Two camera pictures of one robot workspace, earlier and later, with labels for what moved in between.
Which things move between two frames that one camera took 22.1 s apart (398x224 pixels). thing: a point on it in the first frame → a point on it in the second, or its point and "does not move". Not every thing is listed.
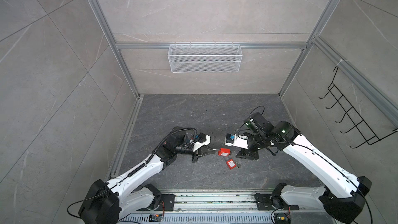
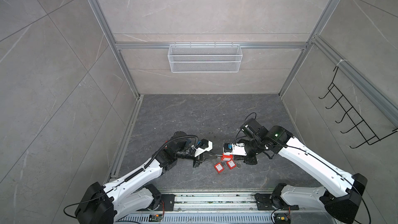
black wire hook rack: (368, 136) does not move
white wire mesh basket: (205, 58) does not move
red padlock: (231, 164) does not move
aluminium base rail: (212, 203) does not move
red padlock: (224, 152) → (219, 167)
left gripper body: (196, 155) → (197, 161)
